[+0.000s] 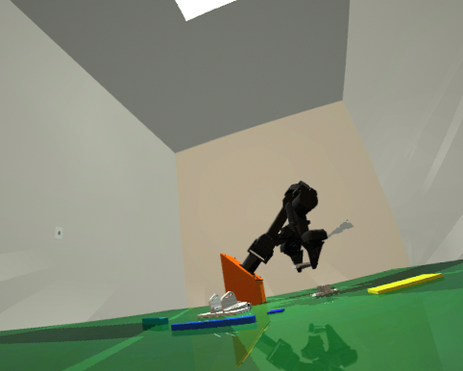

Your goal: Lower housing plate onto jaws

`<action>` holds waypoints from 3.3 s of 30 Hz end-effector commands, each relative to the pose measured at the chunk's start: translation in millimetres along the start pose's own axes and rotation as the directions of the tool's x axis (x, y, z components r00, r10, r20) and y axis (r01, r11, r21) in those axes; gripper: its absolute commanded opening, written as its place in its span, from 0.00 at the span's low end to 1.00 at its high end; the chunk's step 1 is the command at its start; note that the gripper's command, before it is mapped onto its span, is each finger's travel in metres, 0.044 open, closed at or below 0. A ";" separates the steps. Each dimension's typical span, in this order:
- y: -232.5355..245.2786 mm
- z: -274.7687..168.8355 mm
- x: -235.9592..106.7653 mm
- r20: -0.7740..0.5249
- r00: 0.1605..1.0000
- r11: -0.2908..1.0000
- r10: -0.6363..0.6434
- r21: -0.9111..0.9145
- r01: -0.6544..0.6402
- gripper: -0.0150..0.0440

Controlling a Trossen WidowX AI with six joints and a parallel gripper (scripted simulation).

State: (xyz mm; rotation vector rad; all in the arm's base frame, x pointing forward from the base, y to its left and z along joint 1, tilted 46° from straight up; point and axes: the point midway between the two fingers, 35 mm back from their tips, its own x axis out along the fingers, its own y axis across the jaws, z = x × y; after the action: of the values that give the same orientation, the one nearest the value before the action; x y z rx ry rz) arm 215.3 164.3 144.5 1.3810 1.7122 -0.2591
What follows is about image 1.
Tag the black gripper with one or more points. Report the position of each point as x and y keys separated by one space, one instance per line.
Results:
x=311 y=240

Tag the yellow flat bar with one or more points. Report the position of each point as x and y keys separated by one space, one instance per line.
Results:
x=405 y=283

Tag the blue flat bar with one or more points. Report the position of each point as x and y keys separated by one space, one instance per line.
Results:
x=214 y=323

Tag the cyan rectangular bar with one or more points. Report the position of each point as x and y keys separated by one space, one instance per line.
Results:
x=156 y=320

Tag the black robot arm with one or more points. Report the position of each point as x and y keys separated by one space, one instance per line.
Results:
x=299 y=199

